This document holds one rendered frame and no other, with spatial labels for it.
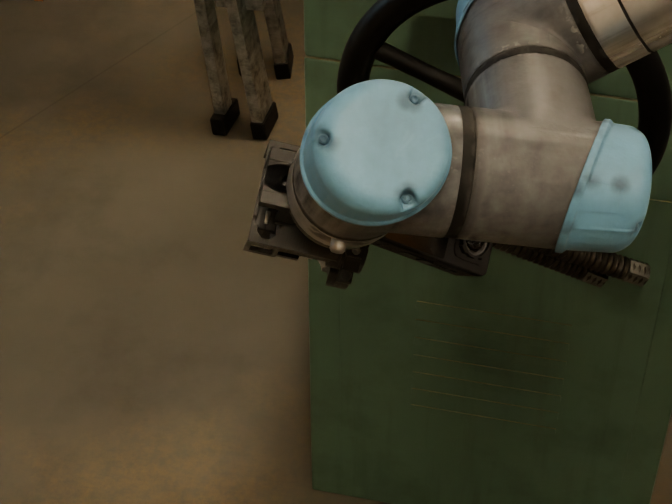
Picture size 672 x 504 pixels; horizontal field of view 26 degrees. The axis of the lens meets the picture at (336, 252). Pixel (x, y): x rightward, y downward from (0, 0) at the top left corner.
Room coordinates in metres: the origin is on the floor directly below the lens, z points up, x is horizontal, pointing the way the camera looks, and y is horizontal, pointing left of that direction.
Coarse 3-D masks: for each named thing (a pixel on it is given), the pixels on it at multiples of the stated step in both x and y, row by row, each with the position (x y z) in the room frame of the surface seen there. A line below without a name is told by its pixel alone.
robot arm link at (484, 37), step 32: (480, 0) 0.77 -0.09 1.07; (512, 0) 0.76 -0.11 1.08; (544, 0) 0.74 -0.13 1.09; (576, 0) 0.74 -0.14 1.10; (608, 0) 0.73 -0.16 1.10; (640, 0) 0.73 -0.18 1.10; (480, 32) 0.74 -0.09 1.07; (512, 32) 0.73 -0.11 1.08; (544, 32) 0.73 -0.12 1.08; (576, 32) 0.73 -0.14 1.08; (608, 32) 0.72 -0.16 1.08; (640, 32) 0.72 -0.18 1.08; (480, 64) 0.71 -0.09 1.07; (576, 64) 0.71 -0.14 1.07; (608, 64) 0.73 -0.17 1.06
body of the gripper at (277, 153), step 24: (288, 144) 0.76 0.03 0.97; (264, 168) 0.74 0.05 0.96; (288, 168) 0.71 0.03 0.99; (264, 192) 0.69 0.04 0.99; (264, 216) 0.73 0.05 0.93; (288, 216) 0.70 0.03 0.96; (264, 240) 0.71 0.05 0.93; (288, 240) 0.71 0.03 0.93; (312, 240) 0.68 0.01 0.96; (336, 264) 0.72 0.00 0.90; (360, 264) 0.71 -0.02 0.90
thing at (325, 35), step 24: (312, 0) 1.23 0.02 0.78; (336, 0) 1.22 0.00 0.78; (360, 0) 1.21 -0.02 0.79; (312, 24) 1.23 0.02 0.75; (336, 24) 1.22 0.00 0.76; (408, 24) 1.20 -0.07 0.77; (432, 24) 1.20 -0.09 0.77; (312, 48) 1.23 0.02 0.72; (336, 48) 1.22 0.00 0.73; (408, 48) 1.20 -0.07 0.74; (432, 48) 1.20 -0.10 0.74; (456, 72) 1.19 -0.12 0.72; (624, 72) 1.16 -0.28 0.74; (624, 96) 1.16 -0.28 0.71
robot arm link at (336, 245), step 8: (288, 176) 0.68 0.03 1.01; (288, 184) 0.68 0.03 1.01; (288, 192) 0.68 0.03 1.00; (288, 200) 0.68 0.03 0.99; (296, 200) 0.65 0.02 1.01; (296, 208) 0.66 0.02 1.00; (296, 216) 0.67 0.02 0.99; (304, 216) 0.65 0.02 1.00; (304, 224) 0.66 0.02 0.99; (312, 224) 0.64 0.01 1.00; (312, 232) 0.66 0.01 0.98; (320, 232) 0.64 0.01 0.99; (320, 240) 0.66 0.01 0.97; (328, 240) 0.65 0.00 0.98; (336, 240) 0.64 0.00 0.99; (344, 240) 0.64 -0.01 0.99; (368, 240) 0.64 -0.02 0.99; (376, 240) 0.66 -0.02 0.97; (336, 248) 0.64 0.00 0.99; (344, 248) 0.64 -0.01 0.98
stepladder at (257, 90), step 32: (224, 0) 2.04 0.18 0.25; (256, 0) 2.03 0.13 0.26; (256, 32) 2.05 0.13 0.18; (224, 64) 2.05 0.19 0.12; (256, 64) 2.02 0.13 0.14; (288, 64) 2.17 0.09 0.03; (224, 96) 2.02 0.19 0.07; (256, 96) 1.99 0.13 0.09; (224, 128) 2.00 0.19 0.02; (256, 128) 1.99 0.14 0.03
